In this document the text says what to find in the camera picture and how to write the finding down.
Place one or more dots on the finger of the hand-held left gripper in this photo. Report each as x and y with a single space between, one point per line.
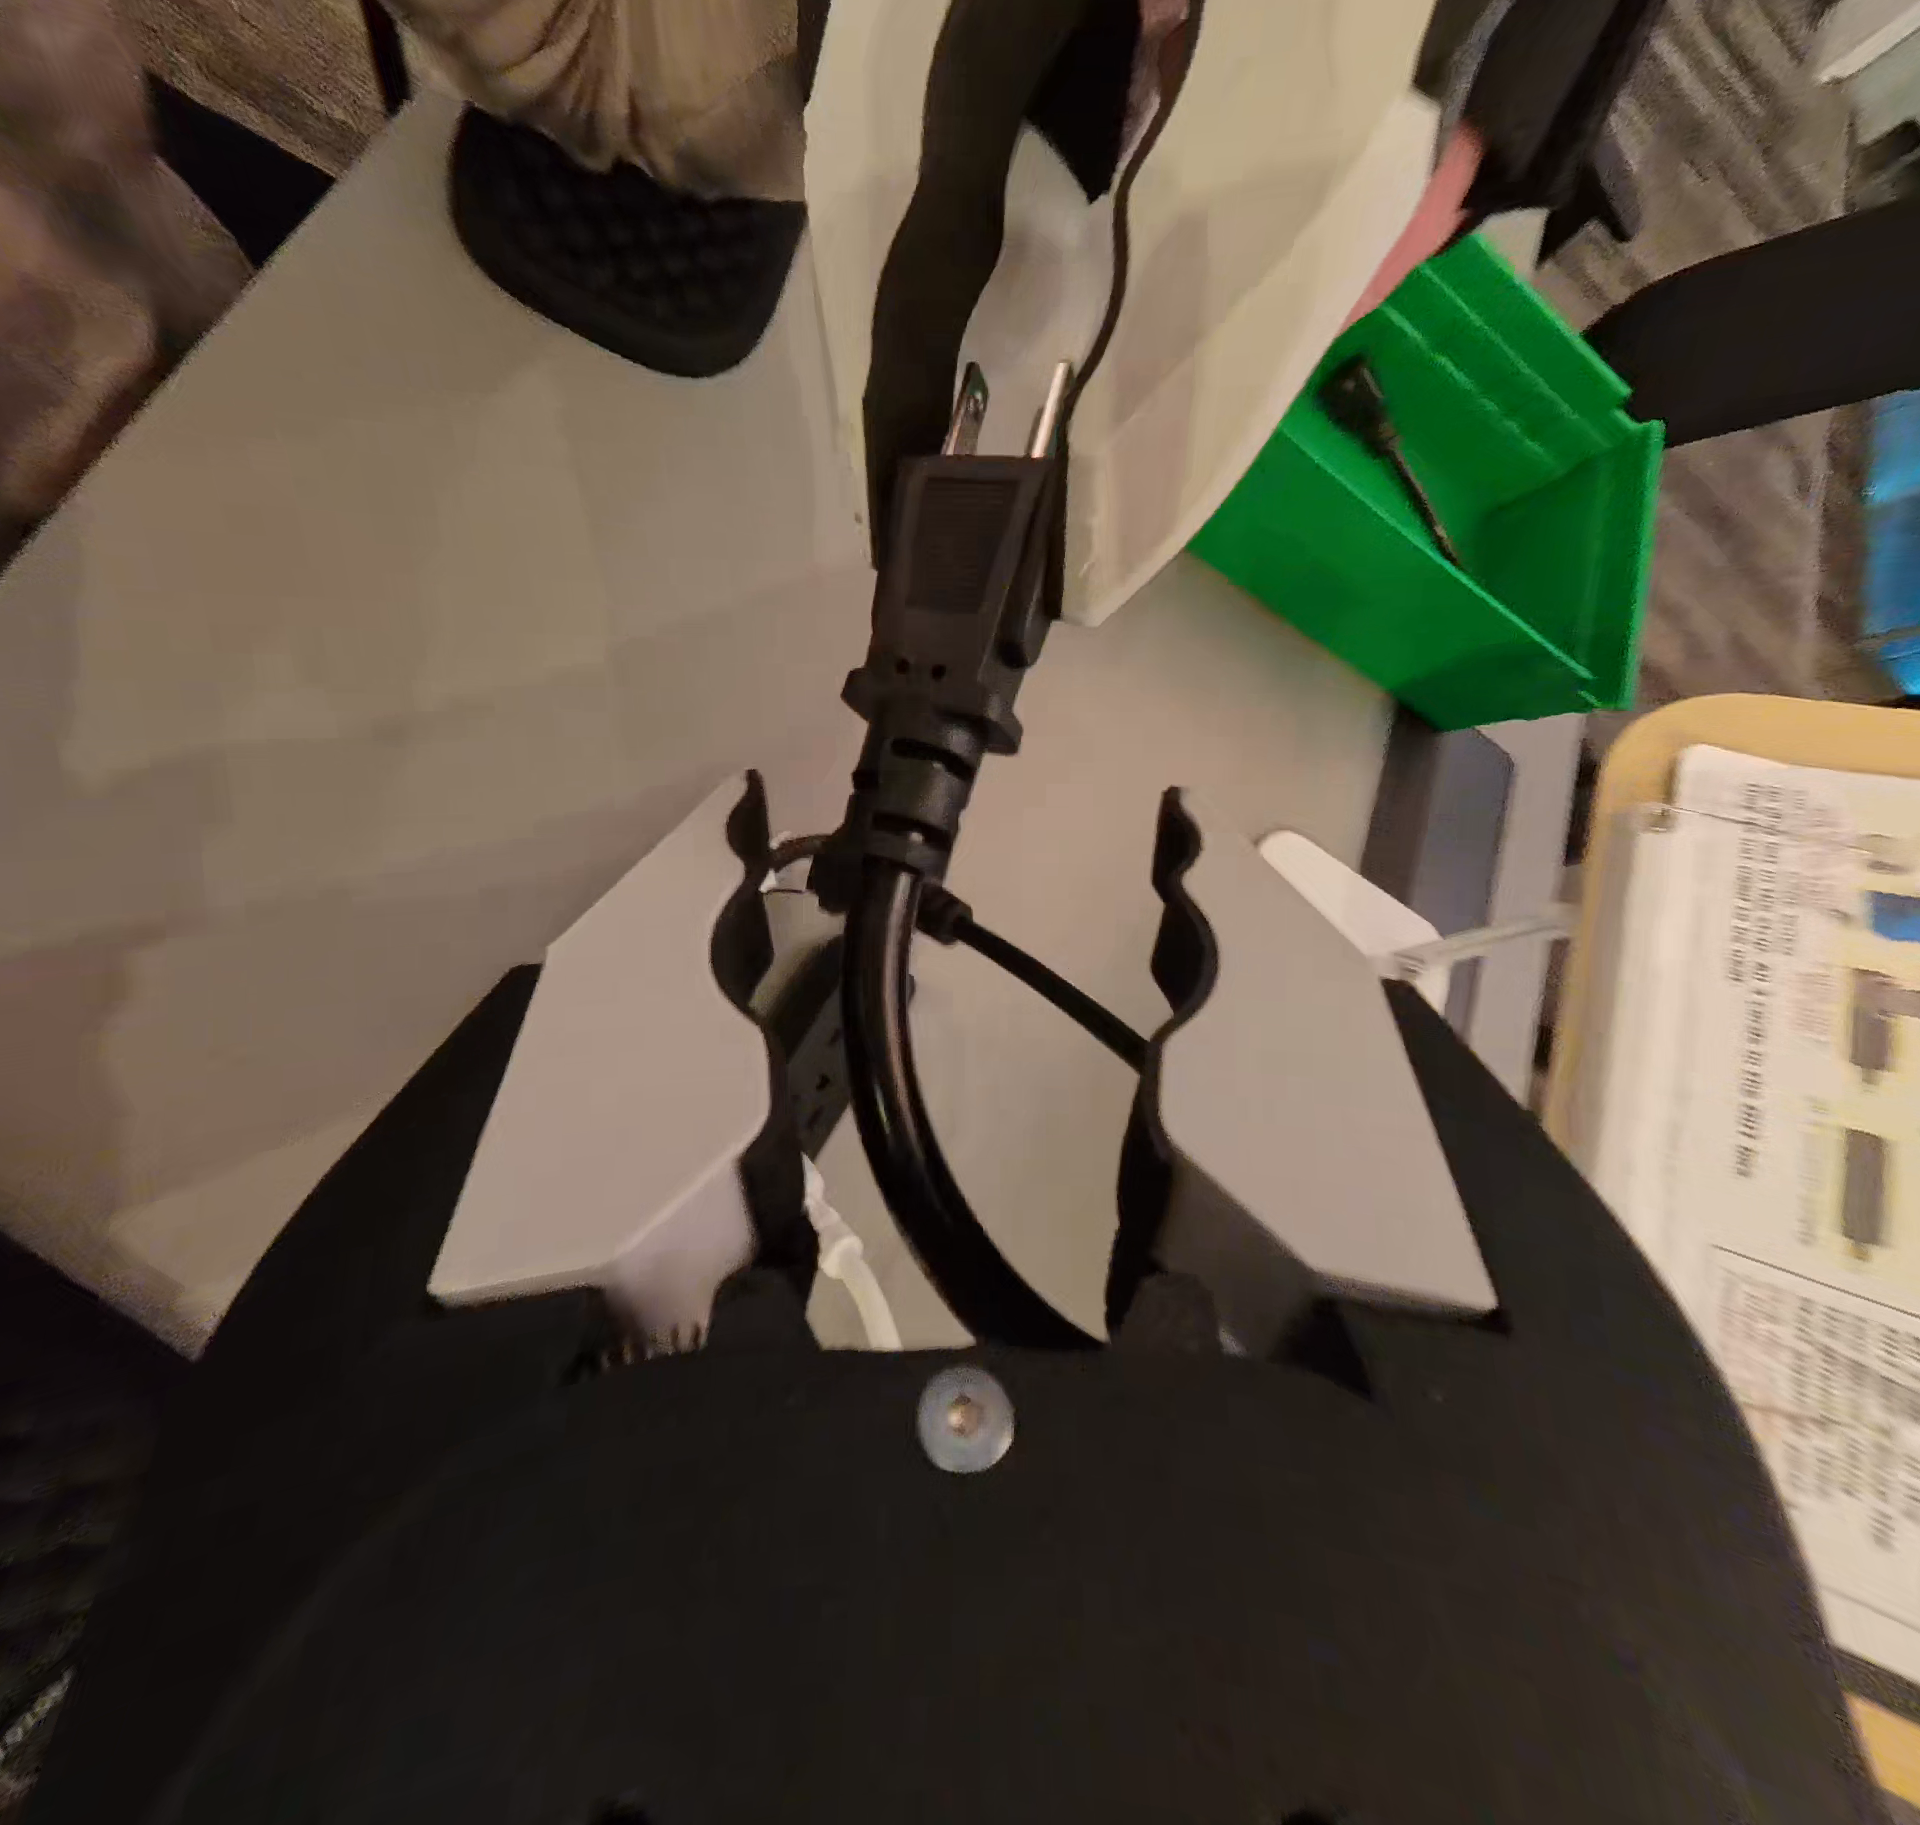
1277 207
844 207

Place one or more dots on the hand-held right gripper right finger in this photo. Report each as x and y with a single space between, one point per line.
1306 1121

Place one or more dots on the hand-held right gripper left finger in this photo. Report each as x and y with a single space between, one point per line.
631 1107

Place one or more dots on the black power strip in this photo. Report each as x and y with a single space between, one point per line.
811 1062

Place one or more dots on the green plastic bin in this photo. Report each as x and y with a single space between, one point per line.
1501 627

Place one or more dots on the person's left forearm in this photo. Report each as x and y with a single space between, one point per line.
601 25

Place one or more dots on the person's left hand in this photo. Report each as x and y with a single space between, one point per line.
1417 229

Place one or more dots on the black padded armrest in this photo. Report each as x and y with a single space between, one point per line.
631 266

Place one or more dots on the black upright panel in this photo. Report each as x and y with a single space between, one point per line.
1772 341

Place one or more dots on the printed instruction sheet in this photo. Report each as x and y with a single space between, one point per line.
1727 1256

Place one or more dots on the white stand with wooden board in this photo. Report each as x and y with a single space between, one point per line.
1772 722

